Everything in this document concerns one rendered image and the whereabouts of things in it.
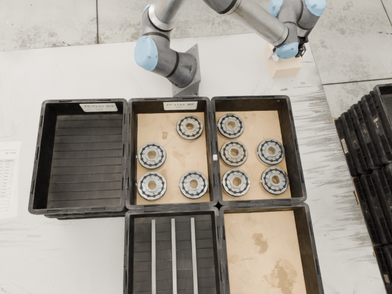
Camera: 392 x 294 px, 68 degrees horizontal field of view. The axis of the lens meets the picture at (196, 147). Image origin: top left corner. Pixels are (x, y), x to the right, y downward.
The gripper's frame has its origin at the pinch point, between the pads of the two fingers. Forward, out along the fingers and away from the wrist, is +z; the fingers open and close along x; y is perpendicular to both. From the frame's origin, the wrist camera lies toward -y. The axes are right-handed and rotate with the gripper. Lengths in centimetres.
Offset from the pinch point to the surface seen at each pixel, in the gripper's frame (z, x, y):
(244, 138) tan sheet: -8, -30, 40
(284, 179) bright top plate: -11, -19, 59
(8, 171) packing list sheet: 5, -124, 35
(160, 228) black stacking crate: -7, -66, 68
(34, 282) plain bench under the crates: 6, -114, 78
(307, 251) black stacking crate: -14, -20, 84
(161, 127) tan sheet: -8, -61, 30
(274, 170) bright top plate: -10, -22, 55
